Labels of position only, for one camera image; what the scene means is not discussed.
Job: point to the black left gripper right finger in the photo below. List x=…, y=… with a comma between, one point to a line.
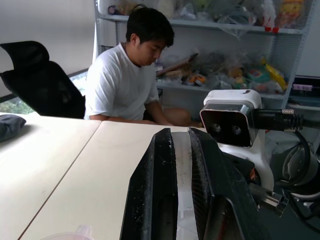
x=225, y=200

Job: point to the dark storage box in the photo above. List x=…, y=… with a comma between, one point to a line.
x=306, y=95

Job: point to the black office chair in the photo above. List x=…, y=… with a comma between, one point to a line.
x=42, y=87

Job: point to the clear plastic cup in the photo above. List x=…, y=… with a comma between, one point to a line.
x=67, y=235

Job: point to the yellow plastic bag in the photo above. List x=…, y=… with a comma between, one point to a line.
x=276, y=75

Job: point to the white metal shelf rack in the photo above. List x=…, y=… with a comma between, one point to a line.
x=282, y=50

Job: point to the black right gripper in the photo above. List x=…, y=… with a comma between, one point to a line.
x=238, y=163

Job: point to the wooden stick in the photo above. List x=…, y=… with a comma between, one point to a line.
x=175, y=66

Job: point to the man in white t-shirt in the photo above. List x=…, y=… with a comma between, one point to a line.
x=117, y=85

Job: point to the silver metal connector block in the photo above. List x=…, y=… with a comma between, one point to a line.
x=271, y=198

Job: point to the dark grey cloth bundle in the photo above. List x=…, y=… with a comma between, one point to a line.
x=10, y=126

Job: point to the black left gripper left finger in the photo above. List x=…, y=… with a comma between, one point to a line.
x=150, y=190

